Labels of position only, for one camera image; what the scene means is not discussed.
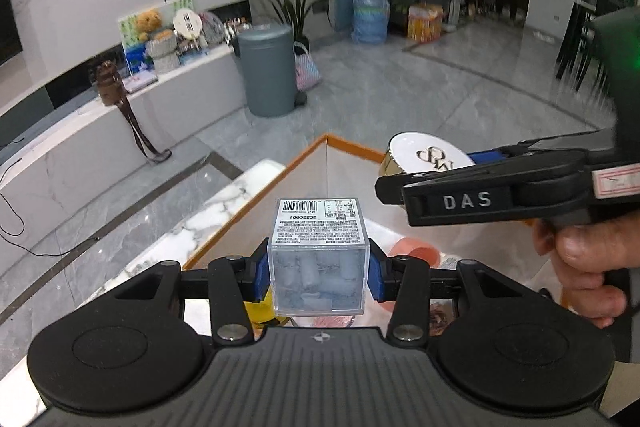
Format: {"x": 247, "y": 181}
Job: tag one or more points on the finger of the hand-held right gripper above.
{"x": 465, "y": 202}
{"x": 550, "y": 154}

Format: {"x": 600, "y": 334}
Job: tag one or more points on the dark dining chair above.
{"x": 582, "y": 42}

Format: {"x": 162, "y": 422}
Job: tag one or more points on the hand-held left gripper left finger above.
{"x": 261, "y": 277}

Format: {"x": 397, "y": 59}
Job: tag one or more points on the clear plastic cube box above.
{"x": 317, "y": 232}

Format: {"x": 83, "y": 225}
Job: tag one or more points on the picture-printed card box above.
{"x": 442, "y": 319}

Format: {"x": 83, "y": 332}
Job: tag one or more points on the open notebook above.
{"x": 140, "y": 82}

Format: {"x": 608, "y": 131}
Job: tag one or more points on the orange cardboard box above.
{"x": 425, "y": 23}

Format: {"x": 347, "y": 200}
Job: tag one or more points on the white storage box orange rim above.
{"x": 312, "y": 172}

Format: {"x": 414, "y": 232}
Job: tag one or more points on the pastel woven basket bag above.
{"x": 307, "y": 69}

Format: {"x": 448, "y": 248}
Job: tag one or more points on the blue water jug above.
{"x": 371, "y": 19}

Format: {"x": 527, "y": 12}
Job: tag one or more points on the yellow plastic toy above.
{"x": 260, "y": 309}

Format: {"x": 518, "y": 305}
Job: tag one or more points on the grey pedal trash can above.
{"x": 267, "y": 72}

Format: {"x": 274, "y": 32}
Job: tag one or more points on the long-leaved potted plant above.
{"x": 295, "y": 2}

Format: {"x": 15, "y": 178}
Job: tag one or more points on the grey knitted basket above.
{"x": 162, "y": 52}

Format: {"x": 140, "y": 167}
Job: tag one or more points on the round white fan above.
{"x": 188, "y": 23}

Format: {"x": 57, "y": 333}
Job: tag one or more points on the brown teddy bear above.
{"x": 148, "y": 23}

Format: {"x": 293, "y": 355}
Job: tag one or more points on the person's right hand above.
{"x": 585, "y": 252}

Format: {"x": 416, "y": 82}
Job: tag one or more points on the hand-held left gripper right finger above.
{"x": 375, "y": 277}

